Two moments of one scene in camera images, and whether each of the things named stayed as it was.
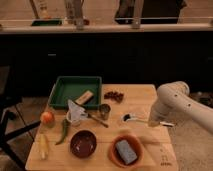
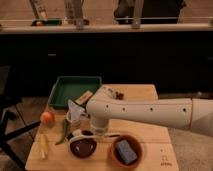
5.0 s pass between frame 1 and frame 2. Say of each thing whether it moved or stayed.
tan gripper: moved
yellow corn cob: stayed
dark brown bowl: stayed
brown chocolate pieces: stayed
